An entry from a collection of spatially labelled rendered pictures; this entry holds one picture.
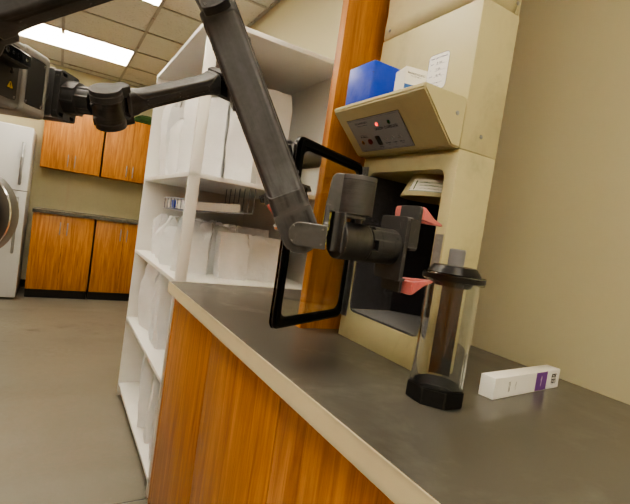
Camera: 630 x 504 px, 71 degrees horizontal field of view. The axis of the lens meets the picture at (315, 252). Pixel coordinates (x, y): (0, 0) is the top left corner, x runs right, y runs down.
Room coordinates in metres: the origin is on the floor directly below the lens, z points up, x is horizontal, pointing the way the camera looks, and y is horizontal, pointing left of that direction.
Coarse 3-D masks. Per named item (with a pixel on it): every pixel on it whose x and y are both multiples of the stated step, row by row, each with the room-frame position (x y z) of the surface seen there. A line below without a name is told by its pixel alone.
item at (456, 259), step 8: (456, 256) 0.77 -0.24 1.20; (464, 256) 0.77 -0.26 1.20; (432, 264) 0.79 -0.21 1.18; (440, 264) 0.76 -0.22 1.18; (448, 264) 0.78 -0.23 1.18; (456, 264) 0.77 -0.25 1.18; (440, 272) 0.75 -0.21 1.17; (448, 272) 0.74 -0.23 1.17; (456, 272) 0.74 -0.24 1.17; (464, 272) 0.74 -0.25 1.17; (472, 272) 0.75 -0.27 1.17
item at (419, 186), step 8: (416, 176) 1.05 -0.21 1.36; (424, 176) 1.02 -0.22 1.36; (432, 176) 1.01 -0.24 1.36; (440, 176) 1.01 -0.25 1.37; (408, 184) 1.06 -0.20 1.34; (416, 184) 1.03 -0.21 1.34; (424, 184) 1.01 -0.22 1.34; (432, 184) 1.00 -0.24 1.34; (440, 184) 1.00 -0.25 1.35; (408, 192) 1.03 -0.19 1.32; (416, 192) 1.01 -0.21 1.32; (424, 192) 1.00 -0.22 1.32; (432, 192) 0.99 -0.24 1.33; (440, 192) 0.99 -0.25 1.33; (416, 200) 1.15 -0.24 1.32; (424, 200) 1.15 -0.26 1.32; (432, 200) 1.15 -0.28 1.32
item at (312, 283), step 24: (312, 168) 0.96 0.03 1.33; (336, 168) 1.04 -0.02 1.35; (312, 192) 0.97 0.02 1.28; (288, 264) 0.92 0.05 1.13; (312, 264) 1.01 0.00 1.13; (336, 264) 1.11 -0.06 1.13; (288, 288) 0.94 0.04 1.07; (312, 288) 1.02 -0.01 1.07; (336, 288) 1.12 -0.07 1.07; (288, 312) 0.95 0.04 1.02
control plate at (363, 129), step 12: (360, 120) 1.06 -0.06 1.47; (372, 120) 1.02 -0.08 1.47; (384, 120) 0.99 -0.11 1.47; (396, 120) 0.96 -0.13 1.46; (360, 132) 1.09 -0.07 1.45; (372, 132) 1.05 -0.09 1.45; (384, 132) 1.02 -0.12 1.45; (396, 132) 0.99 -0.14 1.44; (408, 132) 0.96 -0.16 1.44; (360, 144) 1.12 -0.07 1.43; (372, 144) 1.08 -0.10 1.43; (384, 144) 1.05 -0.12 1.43; (396, 144) 1.01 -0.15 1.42; (408, 144) 0.98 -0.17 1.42
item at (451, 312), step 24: (432, 288) 0.76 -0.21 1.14; (456, 288) 0.74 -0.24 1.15; (432, 312) 0.75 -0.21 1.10; (456, 312) 0.74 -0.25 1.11; (432, 336) 0.75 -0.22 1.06; (456, 336) 0.74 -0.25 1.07; (432, 360) 0.74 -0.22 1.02; (456, 360) 0.74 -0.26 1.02; (432, 384) 0.74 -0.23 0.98; (456, 384) 0.74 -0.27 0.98
